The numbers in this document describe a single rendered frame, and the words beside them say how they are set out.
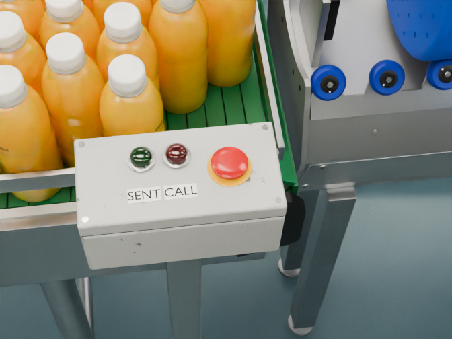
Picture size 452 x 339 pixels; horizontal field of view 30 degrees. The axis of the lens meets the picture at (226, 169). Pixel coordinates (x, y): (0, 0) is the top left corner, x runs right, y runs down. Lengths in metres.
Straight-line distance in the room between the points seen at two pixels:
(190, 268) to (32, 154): 0.22
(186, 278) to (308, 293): 0.73
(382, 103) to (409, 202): 1.03
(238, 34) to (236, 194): 0.29
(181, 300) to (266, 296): 0.90
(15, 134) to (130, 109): 0.12
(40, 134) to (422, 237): 1.31
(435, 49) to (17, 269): 0.60
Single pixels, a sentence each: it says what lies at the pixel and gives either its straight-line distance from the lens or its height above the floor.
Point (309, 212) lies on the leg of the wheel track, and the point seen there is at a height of 0.32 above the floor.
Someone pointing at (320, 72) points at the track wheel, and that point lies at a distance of 1.05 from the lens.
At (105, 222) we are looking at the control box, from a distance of 0.80.
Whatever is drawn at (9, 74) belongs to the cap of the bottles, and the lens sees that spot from 0.90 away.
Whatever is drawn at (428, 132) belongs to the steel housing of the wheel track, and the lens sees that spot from 1.16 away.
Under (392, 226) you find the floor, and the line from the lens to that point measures 2.08.
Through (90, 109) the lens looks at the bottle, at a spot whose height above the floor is 1.03.
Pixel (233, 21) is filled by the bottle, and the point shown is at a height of 1.03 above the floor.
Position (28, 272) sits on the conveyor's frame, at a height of 0.77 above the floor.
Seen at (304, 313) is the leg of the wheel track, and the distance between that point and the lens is 1.81.
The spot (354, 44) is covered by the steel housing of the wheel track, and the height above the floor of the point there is 0.93.
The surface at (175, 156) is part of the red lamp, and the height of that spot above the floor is 1.11.
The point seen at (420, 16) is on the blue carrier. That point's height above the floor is 1.05.
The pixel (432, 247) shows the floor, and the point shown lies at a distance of 2.07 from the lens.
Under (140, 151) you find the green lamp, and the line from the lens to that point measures 0.82.
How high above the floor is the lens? 1.81
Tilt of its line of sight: 59 degrees down
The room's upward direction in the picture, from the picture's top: 3 degrees clockwise
